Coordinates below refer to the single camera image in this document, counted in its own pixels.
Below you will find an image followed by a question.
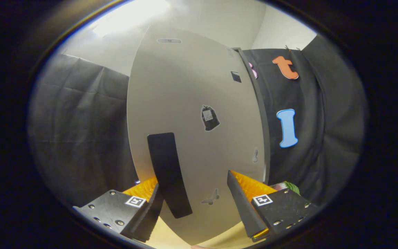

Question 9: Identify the black door handle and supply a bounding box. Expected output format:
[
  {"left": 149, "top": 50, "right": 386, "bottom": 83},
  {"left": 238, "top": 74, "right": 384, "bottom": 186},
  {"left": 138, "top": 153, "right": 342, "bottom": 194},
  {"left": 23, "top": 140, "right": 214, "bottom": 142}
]
[{"left": 147, "top": 132, "right": 193, "bottom": 219}]

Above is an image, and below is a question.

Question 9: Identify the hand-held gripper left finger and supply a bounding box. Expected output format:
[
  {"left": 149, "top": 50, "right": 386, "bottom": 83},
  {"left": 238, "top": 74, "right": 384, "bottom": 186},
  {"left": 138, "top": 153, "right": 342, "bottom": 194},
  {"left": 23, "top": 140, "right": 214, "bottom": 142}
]
[{"left": 73, "top": 177, "right": 165, "bottom": 242}]

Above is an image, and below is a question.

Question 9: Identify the black backdrop cloth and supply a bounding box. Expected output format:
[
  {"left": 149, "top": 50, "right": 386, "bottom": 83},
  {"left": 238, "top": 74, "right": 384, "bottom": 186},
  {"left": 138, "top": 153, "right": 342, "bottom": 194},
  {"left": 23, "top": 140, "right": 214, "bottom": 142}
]
[{"left": 28, "top": 35, "right": 367, "bottom": 208}]

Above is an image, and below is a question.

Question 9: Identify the grey shoe cabinet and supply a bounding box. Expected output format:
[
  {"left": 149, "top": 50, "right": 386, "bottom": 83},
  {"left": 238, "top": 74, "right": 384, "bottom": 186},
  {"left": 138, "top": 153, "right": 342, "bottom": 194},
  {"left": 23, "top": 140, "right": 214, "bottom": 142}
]
[{"left": 232, "top": 48, "right": 271, "bottom": 184}]

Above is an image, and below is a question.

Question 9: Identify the white shoe cabinet door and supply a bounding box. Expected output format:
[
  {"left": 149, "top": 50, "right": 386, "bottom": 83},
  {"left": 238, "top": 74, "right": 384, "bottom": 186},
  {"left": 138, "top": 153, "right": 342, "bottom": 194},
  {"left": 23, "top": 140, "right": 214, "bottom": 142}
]
[{"left": 126, "top": 26, "right": 267, "bottom": 245}]

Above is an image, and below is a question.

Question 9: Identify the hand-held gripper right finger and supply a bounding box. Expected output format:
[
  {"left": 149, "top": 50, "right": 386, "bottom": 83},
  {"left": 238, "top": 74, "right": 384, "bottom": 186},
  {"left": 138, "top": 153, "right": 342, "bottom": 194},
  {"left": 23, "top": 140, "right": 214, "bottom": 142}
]
[{"left": 227, "top": 170, "right": 320, "bottom": 242}]

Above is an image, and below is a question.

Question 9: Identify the green striped object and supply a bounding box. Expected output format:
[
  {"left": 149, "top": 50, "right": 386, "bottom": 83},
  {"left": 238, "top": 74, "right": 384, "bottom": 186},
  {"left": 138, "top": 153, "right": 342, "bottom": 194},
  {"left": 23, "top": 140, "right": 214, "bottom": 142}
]
[{"left": 272, "top": 181, "right": 300, "bottom": 196}]

